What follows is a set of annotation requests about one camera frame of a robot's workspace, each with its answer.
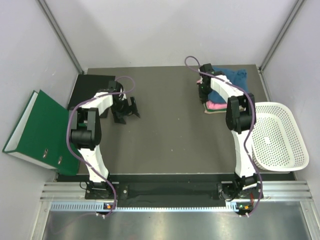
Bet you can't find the grey slotted cable duct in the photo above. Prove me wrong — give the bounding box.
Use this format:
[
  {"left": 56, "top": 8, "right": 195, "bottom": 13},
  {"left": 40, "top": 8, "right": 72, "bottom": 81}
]
[{"left": 50, "top": 201, "right": 239, "bottom": 212}]

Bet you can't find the aluminium corner post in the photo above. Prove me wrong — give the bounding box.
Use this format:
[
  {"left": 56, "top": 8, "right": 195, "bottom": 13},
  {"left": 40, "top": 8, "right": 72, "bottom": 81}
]
[
  {"left": 258, "top": 0, "right": 306, "bottom": 74},
  {"left": 36, "top": 0, "right": 85, "bottom": 74}
]

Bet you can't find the pink t shirt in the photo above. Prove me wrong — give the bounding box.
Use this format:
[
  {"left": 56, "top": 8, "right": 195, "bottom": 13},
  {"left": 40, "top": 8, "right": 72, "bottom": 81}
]
[{"left": 202, "top": 100, "right": 227, "bottom": 114}]

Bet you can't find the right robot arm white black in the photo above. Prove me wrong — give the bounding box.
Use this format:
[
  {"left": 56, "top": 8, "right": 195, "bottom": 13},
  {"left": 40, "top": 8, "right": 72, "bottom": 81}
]
[{"left": 197, "top": 63, "right": 258, "bottom": 201}]

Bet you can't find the white perforated plastic basket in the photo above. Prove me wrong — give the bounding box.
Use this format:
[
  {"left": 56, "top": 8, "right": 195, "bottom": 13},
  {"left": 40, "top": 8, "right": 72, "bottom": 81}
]
[{"left": 252, "top": 101, "right": 310, "bottom": 172}]

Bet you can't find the left aluminium corner post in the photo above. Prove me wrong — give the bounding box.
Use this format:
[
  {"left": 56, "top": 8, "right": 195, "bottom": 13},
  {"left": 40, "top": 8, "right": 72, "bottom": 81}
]
[{"left": 36, "top": 0, "right": 85, "bottom": 74}]

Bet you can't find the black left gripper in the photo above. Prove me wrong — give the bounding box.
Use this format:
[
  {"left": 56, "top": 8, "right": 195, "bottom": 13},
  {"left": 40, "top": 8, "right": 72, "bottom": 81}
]
[{"left": 110, "top": 96, "right": 140, "bottom": 124}]

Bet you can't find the green folded t shirt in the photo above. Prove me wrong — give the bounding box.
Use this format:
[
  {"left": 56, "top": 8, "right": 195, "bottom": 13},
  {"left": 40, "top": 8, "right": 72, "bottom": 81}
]
[{"left": 203, "top": 103, "right": 227, "bottom": 113}]

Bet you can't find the blue t shirt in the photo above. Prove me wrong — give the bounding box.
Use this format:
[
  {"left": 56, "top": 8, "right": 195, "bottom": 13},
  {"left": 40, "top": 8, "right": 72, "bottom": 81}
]
[{"left": 208, "top": 65, "right": 249, "bottom": 104}]

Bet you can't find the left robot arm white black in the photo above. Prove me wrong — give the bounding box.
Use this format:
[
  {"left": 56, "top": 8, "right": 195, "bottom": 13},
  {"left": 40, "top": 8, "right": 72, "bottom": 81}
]
[{"left": 66, "top": 76, "right": 141, "bottom": 199}]

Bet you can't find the green ring binder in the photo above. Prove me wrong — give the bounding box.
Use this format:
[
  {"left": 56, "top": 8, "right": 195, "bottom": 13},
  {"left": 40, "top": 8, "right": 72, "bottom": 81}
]
[{"left": 2, "top": 90, "right": 80, "bottom": 176}]

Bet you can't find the right aluminium corner post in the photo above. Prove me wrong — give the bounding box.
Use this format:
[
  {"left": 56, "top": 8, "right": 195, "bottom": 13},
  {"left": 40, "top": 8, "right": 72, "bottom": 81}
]
[{"left": 258, "top": 0, "right": 306, "bottom": 74}]

